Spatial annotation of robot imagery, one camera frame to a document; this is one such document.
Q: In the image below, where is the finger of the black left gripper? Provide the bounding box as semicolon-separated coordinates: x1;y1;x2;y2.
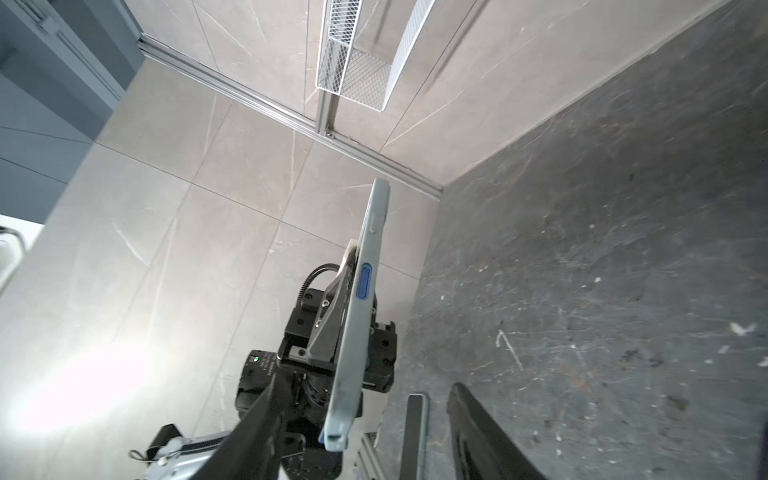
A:
307;239;358;363

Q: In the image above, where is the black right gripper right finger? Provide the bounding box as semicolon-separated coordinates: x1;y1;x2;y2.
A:
447;383;545;480

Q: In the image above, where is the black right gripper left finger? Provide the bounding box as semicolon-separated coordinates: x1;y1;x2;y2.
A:
192;374;292;480

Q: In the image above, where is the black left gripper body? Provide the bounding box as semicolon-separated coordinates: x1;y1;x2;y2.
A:
277;287;398;393

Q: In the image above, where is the cased phone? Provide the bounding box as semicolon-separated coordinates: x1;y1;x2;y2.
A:
398;392;429;480
322;178;390;452

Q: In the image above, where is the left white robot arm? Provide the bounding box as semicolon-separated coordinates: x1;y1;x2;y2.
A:
128;242;397;479

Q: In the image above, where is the white air conditioner unit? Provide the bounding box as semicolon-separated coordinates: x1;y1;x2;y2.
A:
0;215;44;290

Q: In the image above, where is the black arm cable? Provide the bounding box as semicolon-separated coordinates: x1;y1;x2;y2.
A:
296;262;342;307

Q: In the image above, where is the white wire mesh basket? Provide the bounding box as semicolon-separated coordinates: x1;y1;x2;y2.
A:
315;0;435;112

